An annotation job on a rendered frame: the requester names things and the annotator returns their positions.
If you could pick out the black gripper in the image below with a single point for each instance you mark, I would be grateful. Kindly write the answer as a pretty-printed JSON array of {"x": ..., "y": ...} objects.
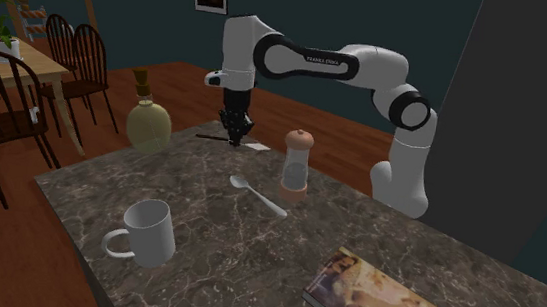
[{"x": 236, "y": 102}]

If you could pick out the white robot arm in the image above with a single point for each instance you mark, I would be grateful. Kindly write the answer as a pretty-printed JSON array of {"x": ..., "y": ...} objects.
[{"x": 398, "y": 65}]

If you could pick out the yellow glass bottle with cork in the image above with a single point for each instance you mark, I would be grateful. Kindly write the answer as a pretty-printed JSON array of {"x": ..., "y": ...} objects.
[{"x": 149, "y": 126}]

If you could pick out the wooden pepper grinder with glass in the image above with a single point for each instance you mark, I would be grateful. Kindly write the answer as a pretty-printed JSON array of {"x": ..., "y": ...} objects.
[{"x": 295, "y": 172}]

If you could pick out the silver spoon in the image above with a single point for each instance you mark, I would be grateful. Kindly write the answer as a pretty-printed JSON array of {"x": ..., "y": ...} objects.
[{"x": 262, "y": 199}]

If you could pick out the white mug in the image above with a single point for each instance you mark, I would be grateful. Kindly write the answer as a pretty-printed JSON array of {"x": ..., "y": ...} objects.
[{"x": 152, "y": 234}]

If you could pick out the light wooden dining table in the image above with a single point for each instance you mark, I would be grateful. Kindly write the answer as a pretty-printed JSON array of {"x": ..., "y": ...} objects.
[{"x": 36, "y": 63}]

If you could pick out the white shelf with orange items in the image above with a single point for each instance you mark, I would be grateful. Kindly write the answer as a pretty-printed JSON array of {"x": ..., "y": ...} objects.
[{"x": 31, "y": 15}]

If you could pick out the book with illustrated cover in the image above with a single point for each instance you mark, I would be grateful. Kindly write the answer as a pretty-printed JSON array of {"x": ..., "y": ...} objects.
[{"x": 379, "y": 300}]

